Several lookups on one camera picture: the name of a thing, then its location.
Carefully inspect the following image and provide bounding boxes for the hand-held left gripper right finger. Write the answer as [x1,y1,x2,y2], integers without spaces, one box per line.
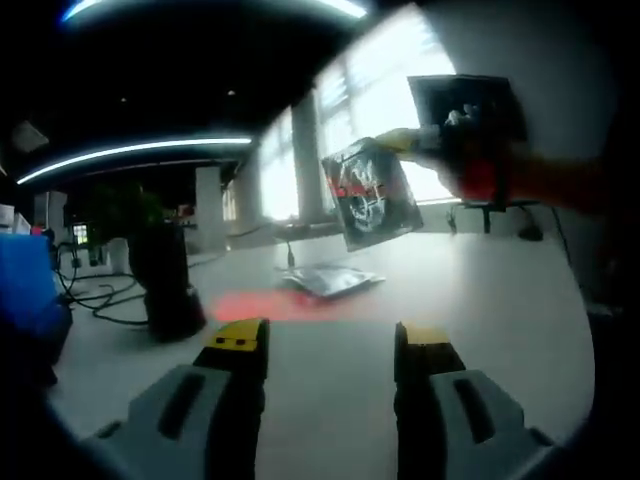
[392,321,559,480]

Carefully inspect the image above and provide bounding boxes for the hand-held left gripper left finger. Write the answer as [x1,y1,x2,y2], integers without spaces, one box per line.
[79,317,271,480]

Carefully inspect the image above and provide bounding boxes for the dark yellow-edged sheet goods packet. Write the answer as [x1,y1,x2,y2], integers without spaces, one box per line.
[319,136,425,253]

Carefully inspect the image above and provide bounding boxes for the clear plastic snack packet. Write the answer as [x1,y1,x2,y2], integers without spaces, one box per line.
[278,263,387,300]

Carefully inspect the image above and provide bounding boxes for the person's right hand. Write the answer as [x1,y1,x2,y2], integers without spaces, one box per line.
[405,149,469,201]

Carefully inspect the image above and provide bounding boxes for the black hanging monitor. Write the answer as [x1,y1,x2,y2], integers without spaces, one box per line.
[407,73,529,144]

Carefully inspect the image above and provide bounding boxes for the bright window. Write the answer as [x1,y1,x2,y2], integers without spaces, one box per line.
[257,9,459,224]

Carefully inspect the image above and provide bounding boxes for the black monitor stand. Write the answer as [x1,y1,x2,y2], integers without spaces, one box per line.
[446,198,544,236]

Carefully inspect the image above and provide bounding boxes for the white table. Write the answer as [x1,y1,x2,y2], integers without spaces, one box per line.
[47,232,596,480]

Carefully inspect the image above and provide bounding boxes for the black barcode scanner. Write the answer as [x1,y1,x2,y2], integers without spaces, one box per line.
[127,222,207,344]

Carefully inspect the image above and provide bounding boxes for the long ceiling light strip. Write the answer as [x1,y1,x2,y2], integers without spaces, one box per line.
[15,137,254,186]
[62,0,369,24]

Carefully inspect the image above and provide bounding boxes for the blue plastic crate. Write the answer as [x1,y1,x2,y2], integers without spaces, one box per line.
[0,234,61,331]

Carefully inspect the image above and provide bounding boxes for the green potted plant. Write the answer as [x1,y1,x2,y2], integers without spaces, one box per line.
[84,182,186,274]

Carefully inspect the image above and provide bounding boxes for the white ceiling air conditioner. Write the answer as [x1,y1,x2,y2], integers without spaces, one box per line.
[10,119,51,154]

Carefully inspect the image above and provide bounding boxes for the black scanner cable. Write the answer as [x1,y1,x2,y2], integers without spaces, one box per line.
[52,242,151,326]

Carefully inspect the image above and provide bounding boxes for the black cable with plug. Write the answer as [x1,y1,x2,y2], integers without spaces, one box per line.
[227,219,297,267]

